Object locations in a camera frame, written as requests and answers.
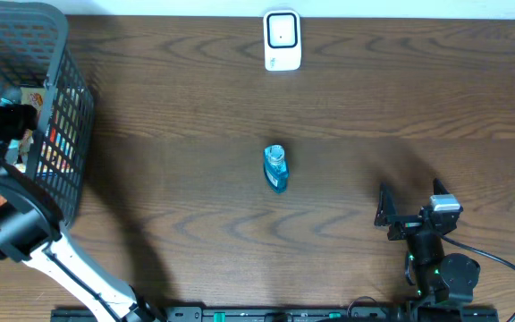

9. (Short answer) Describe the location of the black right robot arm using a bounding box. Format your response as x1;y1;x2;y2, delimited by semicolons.
374;179;480;322

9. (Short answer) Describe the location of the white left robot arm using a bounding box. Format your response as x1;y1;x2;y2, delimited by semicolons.
0;105;166;321

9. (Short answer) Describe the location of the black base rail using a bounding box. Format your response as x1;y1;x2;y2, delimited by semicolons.
50;305;500;322

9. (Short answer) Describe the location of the blue mouthwash bottle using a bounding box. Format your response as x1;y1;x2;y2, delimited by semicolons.
263;145;289;193

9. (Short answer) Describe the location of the yellow snack bag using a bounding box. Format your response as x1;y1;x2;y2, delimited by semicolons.
21;87;46;112

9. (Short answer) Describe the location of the dark grey plastic basket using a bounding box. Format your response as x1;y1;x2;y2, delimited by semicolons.
0;1;95;225

